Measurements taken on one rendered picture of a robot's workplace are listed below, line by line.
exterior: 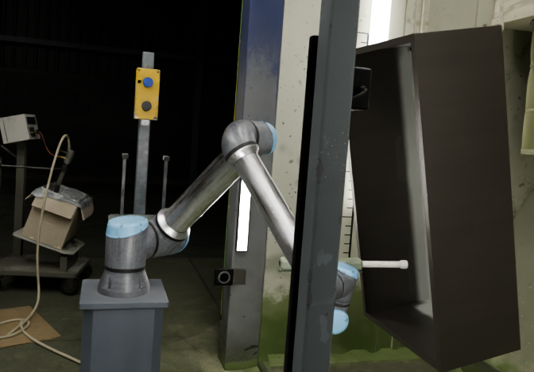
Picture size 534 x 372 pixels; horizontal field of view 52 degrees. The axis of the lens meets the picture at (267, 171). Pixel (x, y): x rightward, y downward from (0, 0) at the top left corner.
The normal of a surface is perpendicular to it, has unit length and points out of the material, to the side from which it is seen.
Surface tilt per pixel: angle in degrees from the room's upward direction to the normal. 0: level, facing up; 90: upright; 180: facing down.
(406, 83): 90
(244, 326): 90
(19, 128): 90
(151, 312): 90
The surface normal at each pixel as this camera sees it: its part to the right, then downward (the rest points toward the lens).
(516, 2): -0.96, -0.05
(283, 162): 0.29, 0.09
